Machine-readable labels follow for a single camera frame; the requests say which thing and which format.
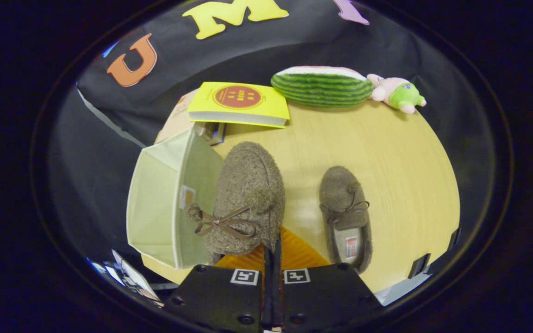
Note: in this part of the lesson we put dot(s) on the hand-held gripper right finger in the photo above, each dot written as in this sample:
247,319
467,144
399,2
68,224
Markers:
326,296

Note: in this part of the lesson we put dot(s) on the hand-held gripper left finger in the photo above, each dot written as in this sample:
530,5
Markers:
215,300

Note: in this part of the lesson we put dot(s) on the brown fuzzy shoe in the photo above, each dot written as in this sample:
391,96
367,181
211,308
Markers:
340,189
248,175

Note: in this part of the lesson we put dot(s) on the pale fabric storage box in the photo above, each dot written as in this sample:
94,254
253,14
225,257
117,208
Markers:
155,203

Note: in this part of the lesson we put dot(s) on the printed paper sheets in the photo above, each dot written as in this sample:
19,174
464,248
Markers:
132,277

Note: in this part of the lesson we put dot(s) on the beige book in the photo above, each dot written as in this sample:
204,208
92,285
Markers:
176,125

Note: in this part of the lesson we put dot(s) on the yellow book red circle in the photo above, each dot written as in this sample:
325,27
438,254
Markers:
266,108

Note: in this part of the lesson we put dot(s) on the watermelon slice plush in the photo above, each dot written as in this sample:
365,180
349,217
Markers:
322,90

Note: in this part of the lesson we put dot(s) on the pink and green plush toy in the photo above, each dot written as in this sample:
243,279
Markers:
400,95

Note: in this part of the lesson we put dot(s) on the black table edge bracket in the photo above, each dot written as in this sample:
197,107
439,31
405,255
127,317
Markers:
419,267
454,240

